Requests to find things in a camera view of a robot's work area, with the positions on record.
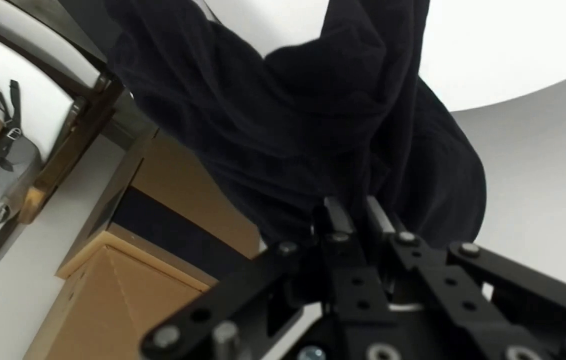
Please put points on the grey mesh office chair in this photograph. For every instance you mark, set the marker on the grey mesh office chair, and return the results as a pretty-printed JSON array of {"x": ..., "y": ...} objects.
[{"x": 66, "y": 100}]

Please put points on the black cloth garment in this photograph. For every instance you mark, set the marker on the black cloth garment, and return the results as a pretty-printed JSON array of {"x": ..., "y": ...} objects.
[{"x": 342, "y": 115}]

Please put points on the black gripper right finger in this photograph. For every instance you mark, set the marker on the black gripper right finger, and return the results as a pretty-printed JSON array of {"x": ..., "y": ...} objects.
[{"x": 385, "y": 234}]

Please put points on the tall flat cardboard box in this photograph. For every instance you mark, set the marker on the tall flat cardboard box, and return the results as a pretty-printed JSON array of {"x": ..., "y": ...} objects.
[{"x": 156, "y": 239}]

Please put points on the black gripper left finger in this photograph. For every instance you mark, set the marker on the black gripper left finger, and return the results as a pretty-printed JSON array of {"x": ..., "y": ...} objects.
[{"x": 337, "y": 233}]

